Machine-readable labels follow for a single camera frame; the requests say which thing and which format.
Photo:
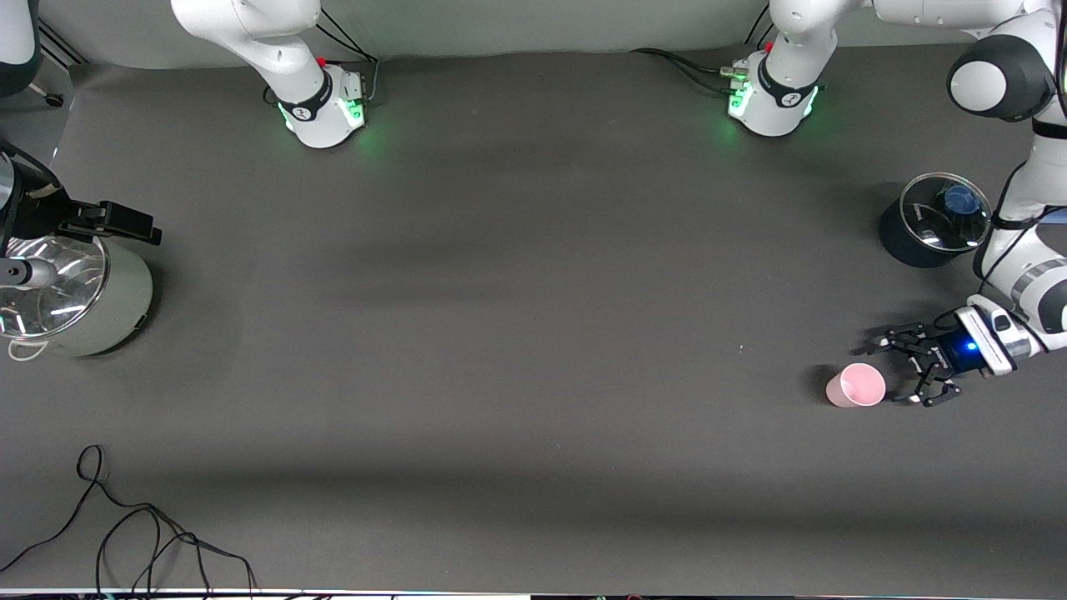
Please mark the black stand leg with caster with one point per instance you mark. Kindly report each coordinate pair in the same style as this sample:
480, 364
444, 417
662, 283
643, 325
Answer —
53, 99

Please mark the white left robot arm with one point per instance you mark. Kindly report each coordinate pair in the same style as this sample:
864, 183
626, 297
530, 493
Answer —
775, 108

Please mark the dark blue saucepan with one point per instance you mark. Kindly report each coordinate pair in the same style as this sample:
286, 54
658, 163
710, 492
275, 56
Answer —
904, 250

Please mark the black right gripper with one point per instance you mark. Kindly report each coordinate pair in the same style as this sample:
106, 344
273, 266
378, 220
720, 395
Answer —
35, 218

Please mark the steel pot with lid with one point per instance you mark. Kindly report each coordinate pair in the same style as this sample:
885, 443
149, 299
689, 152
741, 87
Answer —
125, 308

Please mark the pink plastic cup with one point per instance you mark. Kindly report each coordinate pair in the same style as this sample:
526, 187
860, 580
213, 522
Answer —
859, 387

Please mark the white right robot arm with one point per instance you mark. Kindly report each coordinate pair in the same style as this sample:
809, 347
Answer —
283, 50

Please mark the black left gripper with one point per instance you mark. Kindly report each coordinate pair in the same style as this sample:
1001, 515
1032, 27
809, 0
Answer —
951, 354

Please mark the glass lid with steel rim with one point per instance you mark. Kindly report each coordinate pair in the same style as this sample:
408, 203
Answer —
67, 292

